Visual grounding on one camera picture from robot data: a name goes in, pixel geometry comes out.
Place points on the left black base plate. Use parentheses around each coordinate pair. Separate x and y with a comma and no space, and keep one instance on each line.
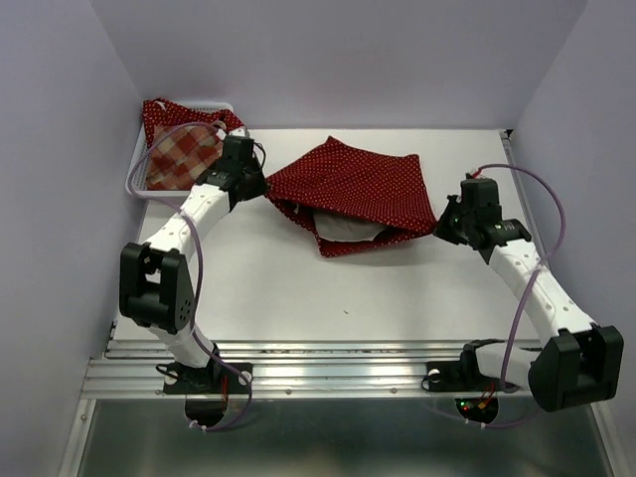
(214,379)

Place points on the red polka dot skirt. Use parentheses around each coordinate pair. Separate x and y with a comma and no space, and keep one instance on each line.
(354,183)

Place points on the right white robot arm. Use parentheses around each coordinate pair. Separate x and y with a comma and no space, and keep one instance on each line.
(578,361)

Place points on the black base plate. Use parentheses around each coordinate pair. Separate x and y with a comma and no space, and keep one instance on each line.
(456,377)
(214,379)

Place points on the aluminium rail frame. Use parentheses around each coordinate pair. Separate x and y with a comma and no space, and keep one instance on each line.
(339,348)

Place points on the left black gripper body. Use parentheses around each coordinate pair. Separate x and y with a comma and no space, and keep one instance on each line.
(255,185)

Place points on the white plastic basket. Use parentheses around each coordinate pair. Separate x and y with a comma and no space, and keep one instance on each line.
(135,181)

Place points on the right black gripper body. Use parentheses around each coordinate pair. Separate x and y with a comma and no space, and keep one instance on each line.
(453,224)

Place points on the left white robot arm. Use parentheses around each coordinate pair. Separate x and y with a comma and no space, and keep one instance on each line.
(160,279)

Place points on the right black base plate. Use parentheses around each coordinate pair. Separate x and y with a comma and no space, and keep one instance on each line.
(456,377)

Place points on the red plaid skirt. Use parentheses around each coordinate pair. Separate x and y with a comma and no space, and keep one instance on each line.
(181,158)

